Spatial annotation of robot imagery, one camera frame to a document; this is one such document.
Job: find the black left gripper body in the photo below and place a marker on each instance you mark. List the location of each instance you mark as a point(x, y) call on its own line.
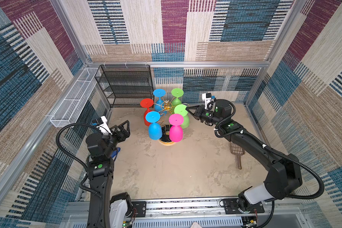
point(111, 142)

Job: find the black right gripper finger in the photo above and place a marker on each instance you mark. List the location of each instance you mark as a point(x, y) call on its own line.
point(195, 114)
point(195, 107)

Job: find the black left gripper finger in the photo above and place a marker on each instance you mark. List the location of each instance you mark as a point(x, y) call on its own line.
point(127, 133)
point(119, 128)

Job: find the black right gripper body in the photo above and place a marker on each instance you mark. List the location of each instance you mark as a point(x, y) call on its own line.
point(208, 116)

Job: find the green wine glass front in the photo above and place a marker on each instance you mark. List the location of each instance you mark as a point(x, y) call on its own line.
point(181, 109)

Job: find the green wine glass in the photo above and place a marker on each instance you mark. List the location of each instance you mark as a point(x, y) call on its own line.
point(181, 109)
point(177, 93)

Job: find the pink wine glass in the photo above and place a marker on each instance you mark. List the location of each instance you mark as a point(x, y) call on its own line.
point(176, 132)

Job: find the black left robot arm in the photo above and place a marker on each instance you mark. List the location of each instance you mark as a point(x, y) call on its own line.
point(104, 211)

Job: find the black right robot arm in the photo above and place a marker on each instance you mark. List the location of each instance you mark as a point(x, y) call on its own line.
point(284, 171)

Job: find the green wine glass back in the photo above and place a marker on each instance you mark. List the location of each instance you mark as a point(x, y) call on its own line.
point(177, 93)

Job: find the blue wine glass front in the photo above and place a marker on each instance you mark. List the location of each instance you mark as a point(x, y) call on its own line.
point(154, 130)

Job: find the blue wine glass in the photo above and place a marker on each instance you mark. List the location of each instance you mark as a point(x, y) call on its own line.
point(159, 98)
point(154, 130)

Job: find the red wine glass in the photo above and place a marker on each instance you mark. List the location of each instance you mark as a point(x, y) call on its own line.
point(146, 103)

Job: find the blue wine glass back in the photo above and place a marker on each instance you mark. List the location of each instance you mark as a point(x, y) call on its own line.
point(159, 98)

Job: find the black mesh shelf rack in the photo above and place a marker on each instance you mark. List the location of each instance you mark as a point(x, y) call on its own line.
point(125, 85)

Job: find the blue object at left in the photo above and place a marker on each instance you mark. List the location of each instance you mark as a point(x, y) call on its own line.
point(115, 153)

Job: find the brown slotted scoop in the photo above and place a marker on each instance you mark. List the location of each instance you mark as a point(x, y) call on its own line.
point(238, 152)

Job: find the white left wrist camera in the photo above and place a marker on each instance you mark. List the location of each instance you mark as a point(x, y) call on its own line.
point(101, 124)

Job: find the white wire mesh basket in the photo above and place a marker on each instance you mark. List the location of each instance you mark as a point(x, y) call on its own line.
point(73, 104)

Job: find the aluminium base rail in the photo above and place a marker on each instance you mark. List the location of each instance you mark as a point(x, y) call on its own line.
point(210, 213)

